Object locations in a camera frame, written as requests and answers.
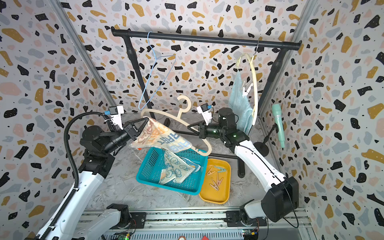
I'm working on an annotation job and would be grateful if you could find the black clothes rack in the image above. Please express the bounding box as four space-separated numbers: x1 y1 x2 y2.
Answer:
110 26 302 179

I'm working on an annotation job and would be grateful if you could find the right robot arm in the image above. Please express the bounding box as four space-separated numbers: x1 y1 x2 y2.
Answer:
187 104 299 223

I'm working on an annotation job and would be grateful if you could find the beige plastic hanger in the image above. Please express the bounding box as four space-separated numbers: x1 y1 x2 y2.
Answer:
141 95 212 157

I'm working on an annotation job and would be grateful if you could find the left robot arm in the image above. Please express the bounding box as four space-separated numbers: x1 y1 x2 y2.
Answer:
35 112 149 240

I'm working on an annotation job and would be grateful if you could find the cream towel blue cartoon print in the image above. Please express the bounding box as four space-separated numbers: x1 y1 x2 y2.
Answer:
159 151 201 185

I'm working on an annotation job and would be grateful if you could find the light teal towel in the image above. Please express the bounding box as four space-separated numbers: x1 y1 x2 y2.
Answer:
229 72 253 135

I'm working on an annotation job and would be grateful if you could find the white clothespin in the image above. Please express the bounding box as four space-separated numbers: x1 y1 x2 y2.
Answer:
243 83 254 97

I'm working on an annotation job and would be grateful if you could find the teal plastic basket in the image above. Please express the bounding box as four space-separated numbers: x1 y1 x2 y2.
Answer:
137 148 208 196

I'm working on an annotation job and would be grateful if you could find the yellow plastic tray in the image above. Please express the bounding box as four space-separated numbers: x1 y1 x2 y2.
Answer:
199 159 231 205

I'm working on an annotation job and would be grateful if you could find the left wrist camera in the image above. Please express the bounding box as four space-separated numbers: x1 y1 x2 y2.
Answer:
105 106 125 130

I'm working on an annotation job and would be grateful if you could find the aluminium rail base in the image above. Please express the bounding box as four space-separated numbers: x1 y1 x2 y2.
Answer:
58 205 316 240

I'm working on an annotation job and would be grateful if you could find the beige pink clothespin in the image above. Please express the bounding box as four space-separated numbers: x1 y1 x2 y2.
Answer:
210 181 220 191

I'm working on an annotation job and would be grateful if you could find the cream plastic hanger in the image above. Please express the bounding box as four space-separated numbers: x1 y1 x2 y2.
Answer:
236 53 259 126

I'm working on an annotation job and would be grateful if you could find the cream RABBIT lettered towel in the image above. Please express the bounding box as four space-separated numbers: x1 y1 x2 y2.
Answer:
130 117 193 153

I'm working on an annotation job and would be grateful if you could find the yellow clothespin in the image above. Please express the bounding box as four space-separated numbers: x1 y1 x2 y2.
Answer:
206 168 216 176

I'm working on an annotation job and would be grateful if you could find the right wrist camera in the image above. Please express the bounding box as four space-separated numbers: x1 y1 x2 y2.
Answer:
197 103 213 126

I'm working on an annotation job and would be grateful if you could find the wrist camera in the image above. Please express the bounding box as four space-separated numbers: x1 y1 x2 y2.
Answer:
105 106 125 130
197 103 213 126

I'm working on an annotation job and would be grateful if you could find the blue wire hanger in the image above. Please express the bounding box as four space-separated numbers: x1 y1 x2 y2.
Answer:
138 31 177 111

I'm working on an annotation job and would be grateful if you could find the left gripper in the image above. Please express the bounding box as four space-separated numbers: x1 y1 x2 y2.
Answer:
104 118 150 158

